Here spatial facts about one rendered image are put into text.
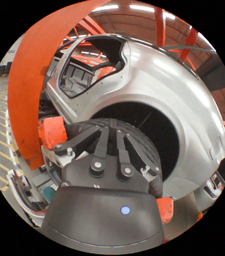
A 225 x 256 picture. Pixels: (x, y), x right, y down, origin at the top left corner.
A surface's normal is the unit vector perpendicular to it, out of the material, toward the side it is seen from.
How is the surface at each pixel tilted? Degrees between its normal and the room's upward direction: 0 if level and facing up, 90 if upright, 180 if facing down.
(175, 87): 90
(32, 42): 90
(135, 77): 90
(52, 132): 45
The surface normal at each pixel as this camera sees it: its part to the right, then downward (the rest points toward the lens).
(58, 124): 0.89, -0.10
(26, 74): 0.75, 0.62
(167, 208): -0.33, -0.94
